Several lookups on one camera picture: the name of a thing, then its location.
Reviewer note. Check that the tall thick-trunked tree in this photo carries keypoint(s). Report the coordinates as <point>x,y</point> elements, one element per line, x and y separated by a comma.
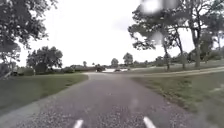
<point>197,50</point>

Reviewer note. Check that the pale side path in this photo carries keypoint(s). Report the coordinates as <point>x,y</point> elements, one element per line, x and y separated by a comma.
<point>186,71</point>

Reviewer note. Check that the grass verge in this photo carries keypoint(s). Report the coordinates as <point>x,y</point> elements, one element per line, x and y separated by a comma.
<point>186,88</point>

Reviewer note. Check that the grass slope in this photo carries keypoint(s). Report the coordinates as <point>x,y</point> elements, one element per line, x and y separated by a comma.
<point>156,69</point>

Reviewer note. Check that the low dark hedge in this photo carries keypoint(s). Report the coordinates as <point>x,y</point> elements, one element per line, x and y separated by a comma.
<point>83,69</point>

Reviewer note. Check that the grass field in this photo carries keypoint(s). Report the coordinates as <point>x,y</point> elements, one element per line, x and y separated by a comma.
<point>30,88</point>

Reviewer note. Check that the grey gravelly asphalt road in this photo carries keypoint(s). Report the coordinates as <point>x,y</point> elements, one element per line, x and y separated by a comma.
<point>106,96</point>

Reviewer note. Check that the broad dark tree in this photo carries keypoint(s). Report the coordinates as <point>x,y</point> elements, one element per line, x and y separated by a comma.
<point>45,58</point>

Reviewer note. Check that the small round distant tree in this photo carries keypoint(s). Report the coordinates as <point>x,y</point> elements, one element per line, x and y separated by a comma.
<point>114,62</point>
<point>128,58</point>

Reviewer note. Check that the large overhanging dark tree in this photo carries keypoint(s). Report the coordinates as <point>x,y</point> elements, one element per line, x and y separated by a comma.
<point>16,20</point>

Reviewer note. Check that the tall leaning tree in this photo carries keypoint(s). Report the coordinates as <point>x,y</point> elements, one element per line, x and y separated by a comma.
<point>160,30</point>

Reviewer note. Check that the robot's own part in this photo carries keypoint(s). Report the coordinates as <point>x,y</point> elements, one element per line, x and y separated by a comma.
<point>78,124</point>
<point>149,122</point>

